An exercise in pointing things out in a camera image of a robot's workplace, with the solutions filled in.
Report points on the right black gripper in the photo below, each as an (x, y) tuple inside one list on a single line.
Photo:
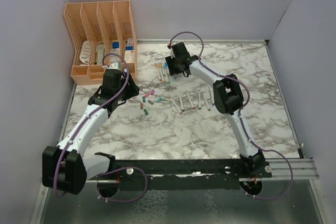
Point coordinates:
[(170, 60)]

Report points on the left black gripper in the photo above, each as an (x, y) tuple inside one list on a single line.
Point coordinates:
[(132, 89)]

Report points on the dark green capped white marker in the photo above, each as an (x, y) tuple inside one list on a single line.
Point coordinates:
[(181, 102)]

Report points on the pink capped white marker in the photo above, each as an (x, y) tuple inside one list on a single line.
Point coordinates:
[(177, 107)]

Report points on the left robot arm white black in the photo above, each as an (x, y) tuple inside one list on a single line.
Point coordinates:
[(63, 166)]

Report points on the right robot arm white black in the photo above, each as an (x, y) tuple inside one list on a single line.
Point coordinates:
[(228, 100)]

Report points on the light blue capped white marker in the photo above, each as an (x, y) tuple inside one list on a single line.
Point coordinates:
[(167, 77)]

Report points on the yellow capped white marker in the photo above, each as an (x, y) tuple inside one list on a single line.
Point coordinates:
[(161, 72)]

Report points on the white device in organizer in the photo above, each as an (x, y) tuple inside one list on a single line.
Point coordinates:
[(99, 53)]

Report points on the white blue box in organizer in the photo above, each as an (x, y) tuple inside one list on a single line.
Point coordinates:
[(114, 50)]

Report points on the white remote in organizer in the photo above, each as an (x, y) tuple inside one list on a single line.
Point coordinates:
[(85, 53)]

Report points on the peach plastic desk organizer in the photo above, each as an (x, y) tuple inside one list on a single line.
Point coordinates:
[(98, 28)]

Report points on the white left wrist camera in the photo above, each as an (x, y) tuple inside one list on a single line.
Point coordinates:
[(114, 65)]

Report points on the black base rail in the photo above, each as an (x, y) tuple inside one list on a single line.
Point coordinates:
[(179, 174)]

